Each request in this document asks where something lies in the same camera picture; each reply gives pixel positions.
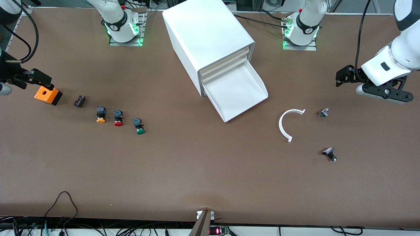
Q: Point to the white drawer cabinet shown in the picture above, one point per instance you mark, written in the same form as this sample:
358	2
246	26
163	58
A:
203	29

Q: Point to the white curved plastic arc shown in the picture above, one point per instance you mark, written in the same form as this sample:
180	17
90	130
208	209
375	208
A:
280	125

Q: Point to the small black connector block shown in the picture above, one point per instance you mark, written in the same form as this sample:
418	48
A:
79	101

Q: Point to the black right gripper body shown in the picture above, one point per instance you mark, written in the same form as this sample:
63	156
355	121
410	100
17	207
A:
10	70

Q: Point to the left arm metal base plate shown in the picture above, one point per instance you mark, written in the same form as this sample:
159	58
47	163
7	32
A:
311	48

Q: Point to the orange button enclosure box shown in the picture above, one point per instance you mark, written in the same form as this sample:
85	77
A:
54	96

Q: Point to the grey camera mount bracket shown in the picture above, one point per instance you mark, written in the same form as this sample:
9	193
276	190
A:
201	226

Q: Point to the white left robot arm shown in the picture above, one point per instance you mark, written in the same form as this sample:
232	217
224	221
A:
407	46

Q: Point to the red display electronic module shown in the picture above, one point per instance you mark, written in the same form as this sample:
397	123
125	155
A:
218	230

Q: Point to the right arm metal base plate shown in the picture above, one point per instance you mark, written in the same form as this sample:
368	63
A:
113	43

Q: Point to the yellow mushroom push button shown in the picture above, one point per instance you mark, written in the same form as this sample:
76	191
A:
101	115

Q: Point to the red mushroom push button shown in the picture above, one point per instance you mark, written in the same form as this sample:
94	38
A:
118	118

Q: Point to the green mushroom push button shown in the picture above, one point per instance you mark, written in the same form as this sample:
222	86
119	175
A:
139	126

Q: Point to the small silver metal switch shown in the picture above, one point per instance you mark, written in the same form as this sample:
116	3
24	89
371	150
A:
323	112

